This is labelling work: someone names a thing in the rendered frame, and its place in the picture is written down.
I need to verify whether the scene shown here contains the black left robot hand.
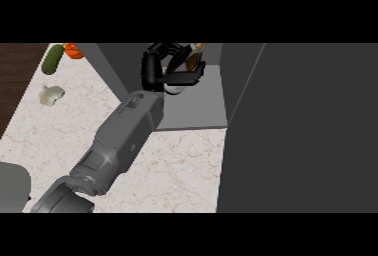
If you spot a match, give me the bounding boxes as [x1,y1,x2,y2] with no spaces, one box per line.
[140,42,207,93]

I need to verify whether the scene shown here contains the brown wine bottle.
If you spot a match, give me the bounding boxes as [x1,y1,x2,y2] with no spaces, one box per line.
[162,42,208,96]

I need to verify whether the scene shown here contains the grey cabinet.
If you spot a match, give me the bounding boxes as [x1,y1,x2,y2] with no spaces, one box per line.
[75,42,267,132]

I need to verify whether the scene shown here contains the dark grey cabinet door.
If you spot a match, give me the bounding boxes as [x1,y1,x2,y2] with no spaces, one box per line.
[214,42,378,214]

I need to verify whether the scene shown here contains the orange bell pepper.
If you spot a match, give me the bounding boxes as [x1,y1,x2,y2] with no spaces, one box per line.
[63,42,86,60]

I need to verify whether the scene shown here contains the green cucumber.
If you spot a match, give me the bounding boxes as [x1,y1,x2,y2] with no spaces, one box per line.
[40,43,66,76]

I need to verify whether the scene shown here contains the white garlic bulb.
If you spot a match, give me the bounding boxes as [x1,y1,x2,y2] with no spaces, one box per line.
[37,84,66,107]

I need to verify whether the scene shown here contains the grey rounded block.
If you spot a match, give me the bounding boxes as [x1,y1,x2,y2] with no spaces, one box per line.
[0,161,32,214]

